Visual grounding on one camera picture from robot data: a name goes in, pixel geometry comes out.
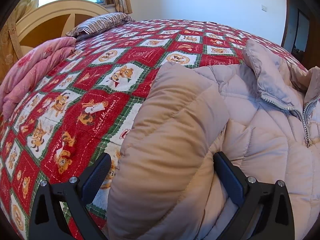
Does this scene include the light grey puffer jacket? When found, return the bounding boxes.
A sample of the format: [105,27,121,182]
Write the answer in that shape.
[106,40,319,239]

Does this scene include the red patchwork bear quilt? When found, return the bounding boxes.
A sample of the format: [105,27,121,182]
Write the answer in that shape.
[1,20,308,239]

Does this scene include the folded pink blanket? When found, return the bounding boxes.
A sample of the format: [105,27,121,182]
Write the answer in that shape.
[1,36,76,120]

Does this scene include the yellow left curtain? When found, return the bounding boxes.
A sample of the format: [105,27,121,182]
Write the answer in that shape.
[0,0,39,82]

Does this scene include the cream wooden headboard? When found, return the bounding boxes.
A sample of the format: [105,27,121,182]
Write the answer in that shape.
[16,0,108,55]

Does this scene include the striped grey pillow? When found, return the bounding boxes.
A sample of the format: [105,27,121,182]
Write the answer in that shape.
[66,12,135,41]

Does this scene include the dark brown door frame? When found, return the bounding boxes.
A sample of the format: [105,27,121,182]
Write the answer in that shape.
[281,0,319,69]

